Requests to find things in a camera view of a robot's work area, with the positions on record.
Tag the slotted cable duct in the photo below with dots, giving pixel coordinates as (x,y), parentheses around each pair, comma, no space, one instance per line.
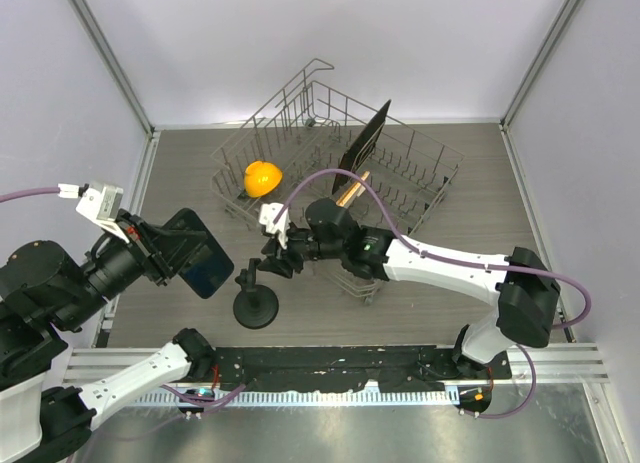
(369,396)

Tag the wooden cutting board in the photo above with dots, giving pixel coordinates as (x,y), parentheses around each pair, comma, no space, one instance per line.
(353,192)

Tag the black phone stand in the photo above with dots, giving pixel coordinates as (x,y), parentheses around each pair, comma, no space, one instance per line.
(255,306)

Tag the orange bowl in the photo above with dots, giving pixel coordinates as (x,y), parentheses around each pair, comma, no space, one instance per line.
(261,178)

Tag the black square plate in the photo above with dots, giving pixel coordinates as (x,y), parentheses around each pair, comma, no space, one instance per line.
(365,143)

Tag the grey wire dish rack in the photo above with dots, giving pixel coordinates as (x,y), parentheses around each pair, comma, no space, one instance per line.
(308,126)

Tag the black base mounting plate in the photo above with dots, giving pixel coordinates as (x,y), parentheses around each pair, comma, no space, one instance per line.
(338,369)

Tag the black smartphone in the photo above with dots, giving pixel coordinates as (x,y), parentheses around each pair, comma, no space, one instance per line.
(211,267)

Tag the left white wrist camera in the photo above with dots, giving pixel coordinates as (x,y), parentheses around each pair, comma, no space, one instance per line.
(98,202)

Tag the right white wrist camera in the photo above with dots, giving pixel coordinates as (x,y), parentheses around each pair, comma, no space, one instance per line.
(274,219)

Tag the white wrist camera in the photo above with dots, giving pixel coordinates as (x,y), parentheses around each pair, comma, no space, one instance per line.
(98,202)
(274,219)

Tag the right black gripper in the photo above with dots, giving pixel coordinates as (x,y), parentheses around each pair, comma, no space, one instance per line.
(287,262)

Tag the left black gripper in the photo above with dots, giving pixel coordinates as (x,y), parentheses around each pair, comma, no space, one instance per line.
(148,246)

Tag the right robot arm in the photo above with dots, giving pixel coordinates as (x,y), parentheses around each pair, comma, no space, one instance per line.
(522,298)

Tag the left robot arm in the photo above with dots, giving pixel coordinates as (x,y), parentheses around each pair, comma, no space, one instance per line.
(45,293)

